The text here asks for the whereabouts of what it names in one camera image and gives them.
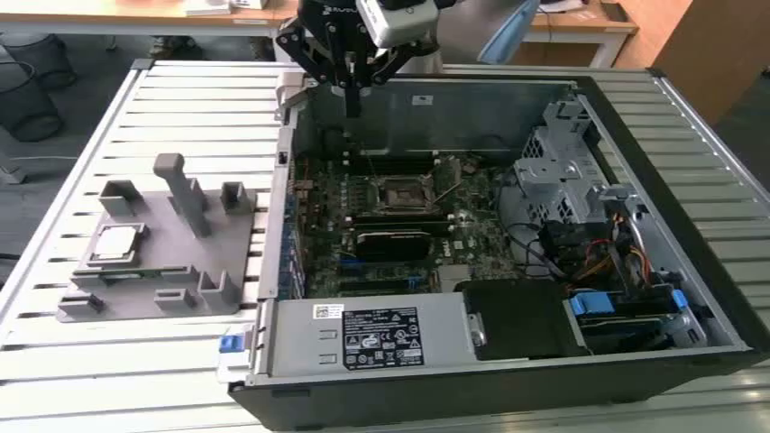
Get black graphics card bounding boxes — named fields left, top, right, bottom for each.
left=352, top=228, right=433, bottom=263

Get silver chipset heatsink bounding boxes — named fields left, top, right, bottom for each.
left=436, top=264, right=475, bottom=293

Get silver CPU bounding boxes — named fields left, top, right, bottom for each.
left=93, top=225, right=142, bottom=258

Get perforated metal drive cage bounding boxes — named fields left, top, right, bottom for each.
left=512, top=101, right=609, bottom=226

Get red wire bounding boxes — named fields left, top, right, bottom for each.
left=561, top=238, right=653, bottom=292

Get orange yellow power wires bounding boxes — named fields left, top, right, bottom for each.
left=569, top=216, right=653, bottom=283

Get blue disk carrier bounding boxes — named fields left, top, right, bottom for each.
left=567, top=290, right=616, bottom=320

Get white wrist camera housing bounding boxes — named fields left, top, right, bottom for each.
left=354, top=0, right=440, bottom=49

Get wooden desk white frame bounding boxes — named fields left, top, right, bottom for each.
left=269, top=0, right=640, bottom=69
left=0, top=0, right=274, bottom=38

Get blue case latch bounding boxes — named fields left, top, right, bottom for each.
left=217, top=332, right=249, bottom=355

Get CPU socket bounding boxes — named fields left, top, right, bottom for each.
left=372, top=174, right=439, bottom=216

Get grey parts rack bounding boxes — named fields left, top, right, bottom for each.
left=54, top=152, right=261, bottom=324

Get black expansion slot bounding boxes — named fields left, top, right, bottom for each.
left=337, top=278, right=416, bottom=292

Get green RAM stick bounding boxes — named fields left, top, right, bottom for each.
left=100, top=265, right=186, bottom=279

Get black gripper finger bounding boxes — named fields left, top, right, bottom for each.
left=274, top=16, right=357, bottom=119
left=352, top=27, right=439, bottom=119

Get black plastic cover panel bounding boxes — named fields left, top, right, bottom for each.
left=460, top=278, right=589, bottom=363

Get metal socket cover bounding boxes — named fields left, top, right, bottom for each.
left=428, top=155, right=465, bottom=200

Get black mesh waste bin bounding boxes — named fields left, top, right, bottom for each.
left=0, top=60, right=65, bottom=143
left=0, top=32, right=78, bottom=90

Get black PC case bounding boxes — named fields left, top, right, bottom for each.
left=225, top=71, right=770, bottom=432

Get thin black cable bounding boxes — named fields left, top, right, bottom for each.
left=501, top=219, right=571, bottom=284

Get wooden cabinet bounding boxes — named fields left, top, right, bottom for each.
left=612, top=0, right=770, bottom=128

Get green motherboard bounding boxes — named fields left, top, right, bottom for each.
left=286, top=151, right=524, bottom=301

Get grey power supply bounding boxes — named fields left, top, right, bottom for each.
left=254, top=297, right=487, bottom=379

